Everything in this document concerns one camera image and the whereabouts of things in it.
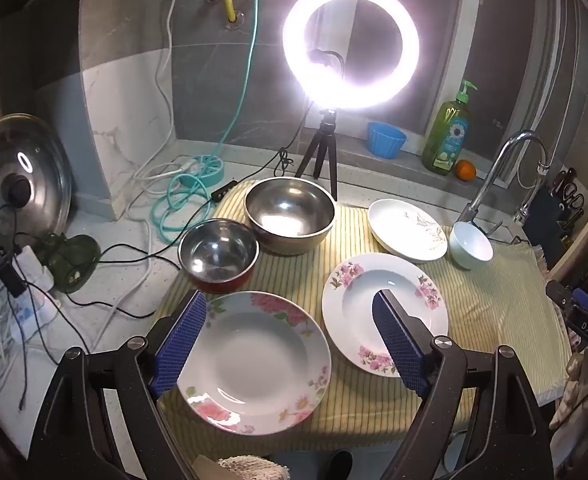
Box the red steel bowl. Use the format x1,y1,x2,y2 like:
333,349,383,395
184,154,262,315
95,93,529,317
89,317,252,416
178,218,260,293

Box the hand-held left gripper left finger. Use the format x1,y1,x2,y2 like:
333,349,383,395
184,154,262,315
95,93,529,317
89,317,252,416
26,287,209,480

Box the blue ribbed cup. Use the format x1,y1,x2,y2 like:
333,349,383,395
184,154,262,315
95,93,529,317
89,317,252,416
367,121,407,160

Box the white plate small pink flowers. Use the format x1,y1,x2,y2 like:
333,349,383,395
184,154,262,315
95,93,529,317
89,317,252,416
322,253,448,376

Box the thin black cable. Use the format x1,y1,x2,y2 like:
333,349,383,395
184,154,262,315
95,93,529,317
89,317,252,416
0,200,179,411

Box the chrome kitchen faucet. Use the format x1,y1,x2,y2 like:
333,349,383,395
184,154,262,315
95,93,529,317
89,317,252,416
456,130,552,226

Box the glass pot lid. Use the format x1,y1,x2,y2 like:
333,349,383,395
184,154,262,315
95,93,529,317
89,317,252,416
0,114,73,270

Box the black cable with inline switch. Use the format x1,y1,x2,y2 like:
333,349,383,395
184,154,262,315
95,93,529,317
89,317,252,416
161,105,307,241

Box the teal round power strip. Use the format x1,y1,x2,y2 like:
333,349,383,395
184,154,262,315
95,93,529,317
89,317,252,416
179,155,225,187

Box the teal power cable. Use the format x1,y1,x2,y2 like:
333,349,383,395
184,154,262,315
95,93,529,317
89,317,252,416
149,0,267,243

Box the white ring light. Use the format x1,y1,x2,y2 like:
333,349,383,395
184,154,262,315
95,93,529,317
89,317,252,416
282,0,421,110

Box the black power adapter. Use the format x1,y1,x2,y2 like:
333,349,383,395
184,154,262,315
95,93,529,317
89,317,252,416
0,261,26,297

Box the dark green mini fan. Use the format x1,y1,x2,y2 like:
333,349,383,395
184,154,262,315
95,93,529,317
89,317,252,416
34,232,102,295

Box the dark knife block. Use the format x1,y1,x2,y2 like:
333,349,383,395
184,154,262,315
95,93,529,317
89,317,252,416
526,167,587,266

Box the beige knitted cloth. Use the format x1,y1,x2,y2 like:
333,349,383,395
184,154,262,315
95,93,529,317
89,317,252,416
216,455,291,480
548,347,588,431

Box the small white bowl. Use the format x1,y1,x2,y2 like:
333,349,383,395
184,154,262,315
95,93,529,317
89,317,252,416
448,221,494,271

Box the white plate with grass print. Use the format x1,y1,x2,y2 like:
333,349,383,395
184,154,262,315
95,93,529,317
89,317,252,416
367,199,448,262

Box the black mini tripod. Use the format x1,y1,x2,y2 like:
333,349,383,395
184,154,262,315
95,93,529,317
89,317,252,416
294,107,339,196

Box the large steel bowl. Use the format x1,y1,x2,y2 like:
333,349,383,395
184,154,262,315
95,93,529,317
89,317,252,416
244,177,336,256

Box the white power strip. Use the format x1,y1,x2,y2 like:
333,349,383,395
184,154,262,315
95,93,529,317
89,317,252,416
4,247,62,331

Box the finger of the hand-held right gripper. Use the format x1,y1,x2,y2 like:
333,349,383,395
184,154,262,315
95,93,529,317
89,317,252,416
545,280,588,313

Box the black scissors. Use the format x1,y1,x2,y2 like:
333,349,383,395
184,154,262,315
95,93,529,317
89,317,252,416
556,180,585,211

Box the white plate large pink roses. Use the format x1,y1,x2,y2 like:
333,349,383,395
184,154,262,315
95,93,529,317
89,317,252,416
176,291,333,435

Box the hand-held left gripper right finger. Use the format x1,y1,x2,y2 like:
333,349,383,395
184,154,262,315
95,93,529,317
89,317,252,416
372,287,557,480

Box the green dish soap bottle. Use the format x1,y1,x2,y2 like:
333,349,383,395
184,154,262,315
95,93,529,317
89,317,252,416
421,79,478,177

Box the yellow striped cloth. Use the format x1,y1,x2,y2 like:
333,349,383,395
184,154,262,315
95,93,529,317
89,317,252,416
154,180,572,448

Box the white power cable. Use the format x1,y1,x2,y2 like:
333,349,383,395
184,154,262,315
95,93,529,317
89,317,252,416
134,0,195,196

